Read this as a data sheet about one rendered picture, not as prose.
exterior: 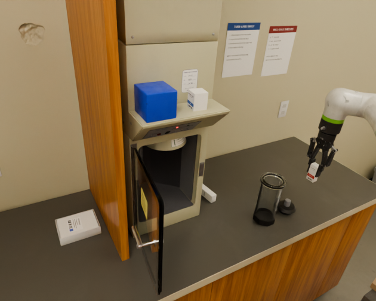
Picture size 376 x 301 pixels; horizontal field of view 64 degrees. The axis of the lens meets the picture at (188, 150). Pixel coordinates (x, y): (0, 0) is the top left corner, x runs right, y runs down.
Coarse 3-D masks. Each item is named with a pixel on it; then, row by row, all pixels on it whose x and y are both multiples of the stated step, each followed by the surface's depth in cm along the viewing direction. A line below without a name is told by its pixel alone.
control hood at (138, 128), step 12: (180, 108) 100; (216, 108) 102; (132, 120) 94; (168, 120) 92; (180, 120) 94; (192, 120) 97; (204, 120) 102; (216, 120) 107; (132, 132) 97; (144, 132) 93
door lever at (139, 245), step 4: (132, 228) 94; (136, 228) 94; (136, 232) 92; (136, 236) 91; (136, 240) 90; (140, 240) 90; (152, 240) 91; (140, 244) 88; (144, 244) 89; (148, 244) 89; (152, 244) 90; (140, 248) 88
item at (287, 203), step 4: (284, 200) 147; (288, 200) 142; (280, 204) 144; (284, 204) 143; (288, 204) 142; (292, 204) 145; (280, 208) 142; (284, 208) 142; (288, 208) 142; (292, 208) 142; (280, 212) 144; (284, 212) 141; (288, 212) 141; (292, 212) 141
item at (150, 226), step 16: (144, 176) 90; (144, 192) 93; (160, 208) 78; (144, 224) 100; (160, 224) 81; (144, 240) 105; (160, 240) 84; (144, 256) 109; (160, 256) 88; (160, 272) 91
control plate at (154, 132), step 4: (184, 124) 98; (188, 124) 100; (192, 124) 102; (196, 124) 104; (160, 128) 94; (164, 128) 96; (168, 128) 97; (172, 128) 99; (176, 128) 100; (180, 128) 102; (184, 128) 104; (188, 128) 106; (192, 128) 108; (148, 132) 94; (152, 132) 95; (156, 132) 97; (160, 132) 98; (164, 132) 100; (172, 132) 104; (176, 132) 105; (144, 136) 98; (148, 136) 99; (152, 136) 100
